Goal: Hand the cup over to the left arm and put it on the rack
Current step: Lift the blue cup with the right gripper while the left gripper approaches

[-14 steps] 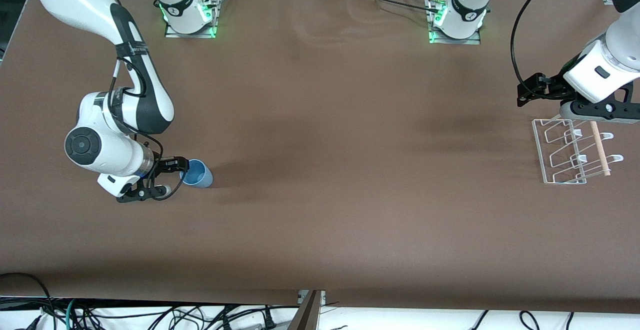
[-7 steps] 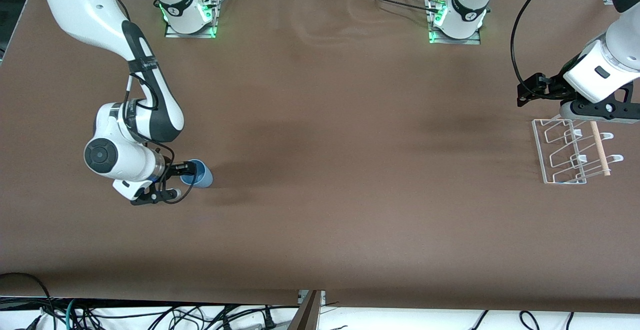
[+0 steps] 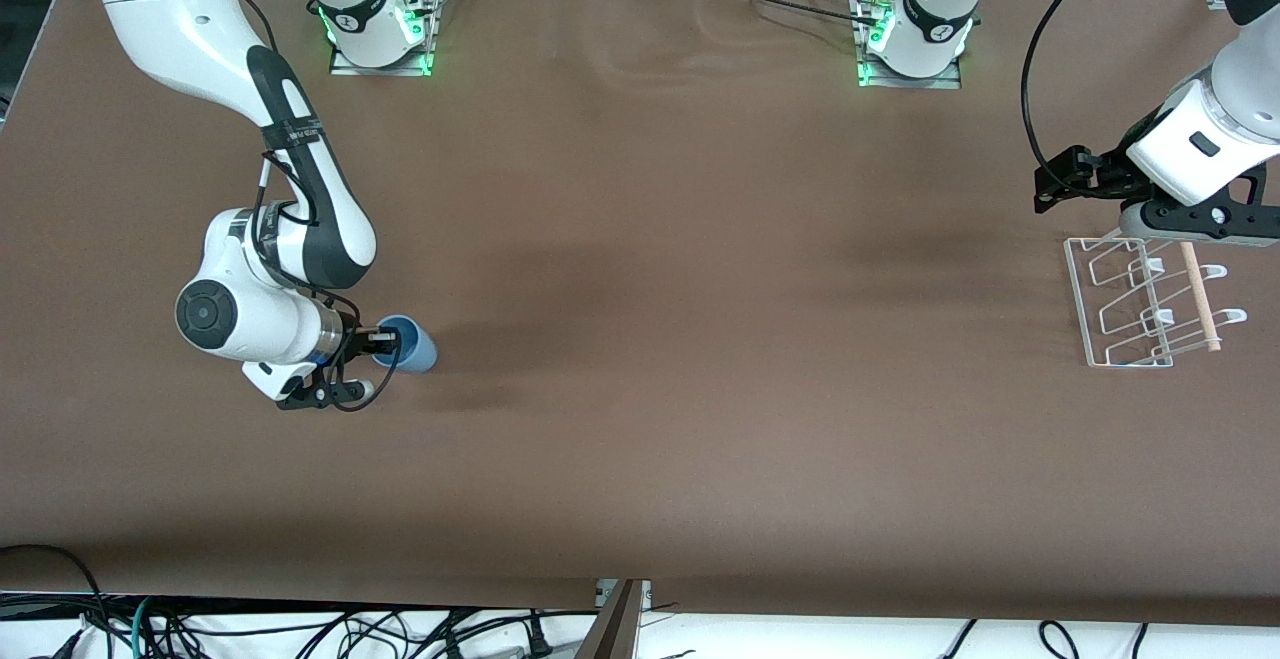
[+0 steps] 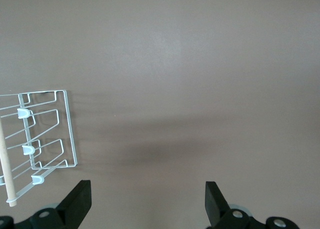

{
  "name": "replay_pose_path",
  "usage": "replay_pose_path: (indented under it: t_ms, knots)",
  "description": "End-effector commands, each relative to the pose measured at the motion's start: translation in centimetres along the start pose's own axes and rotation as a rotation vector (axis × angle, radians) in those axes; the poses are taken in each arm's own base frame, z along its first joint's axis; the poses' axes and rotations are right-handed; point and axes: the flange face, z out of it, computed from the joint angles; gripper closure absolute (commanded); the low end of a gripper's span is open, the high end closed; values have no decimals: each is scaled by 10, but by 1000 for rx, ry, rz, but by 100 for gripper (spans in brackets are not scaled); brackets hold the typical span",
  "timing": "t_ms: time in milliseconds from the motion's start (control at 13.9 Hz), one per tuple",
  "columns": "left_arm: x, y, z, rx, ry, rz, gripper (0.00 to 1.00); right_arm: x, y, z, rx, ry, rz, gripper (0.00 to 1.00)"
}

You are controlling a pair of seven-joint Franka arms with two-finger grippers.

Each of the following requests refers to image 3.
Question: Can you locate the blue plastic cup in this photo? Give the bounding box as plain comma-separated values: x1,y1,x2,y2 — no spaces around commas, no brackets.
372,314,438,374

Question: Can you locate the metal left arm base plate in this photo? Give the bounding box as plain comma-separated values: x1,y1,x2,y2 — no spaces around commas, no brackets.
855,0,964,90

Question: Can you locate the white wire cup rack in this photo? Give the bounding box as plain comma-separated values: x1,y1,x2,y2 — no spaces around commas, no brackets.
1064,236,1249,369

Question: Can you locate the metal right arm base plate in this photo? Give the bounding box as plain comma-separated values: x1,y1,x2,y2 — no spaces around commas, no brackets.
329,0,442,77

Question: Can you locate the thick black floor cable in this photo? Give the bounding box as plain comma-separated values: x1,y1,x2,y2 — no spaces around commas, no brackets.
0,543,109,659

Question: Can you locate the teal floor cable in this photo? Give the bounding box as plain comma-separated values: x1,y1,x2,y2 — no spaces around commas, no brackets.
128,596,158,659

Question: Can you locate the looped black floor cable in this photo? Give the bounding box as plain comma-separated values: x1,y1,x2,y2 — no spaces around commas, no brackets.
1038,620,1083,659

